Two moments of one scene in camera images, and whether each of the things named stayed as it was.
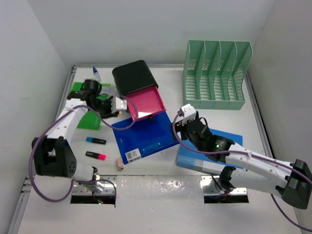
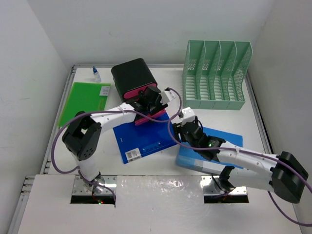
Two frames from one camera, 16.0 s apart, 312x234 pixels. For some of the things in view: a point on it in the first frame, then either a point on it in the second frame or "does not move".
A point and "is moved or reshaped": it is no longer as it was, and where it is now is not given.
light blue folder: (190, 158) does not move
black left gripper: (109, 113) -> (159, 105)
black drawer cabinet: (132, 77) does not move
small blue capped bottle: (96, 74) does not move
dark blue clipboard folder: (146, 136) does not move
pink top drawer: (145, 104) is moved or reshaped
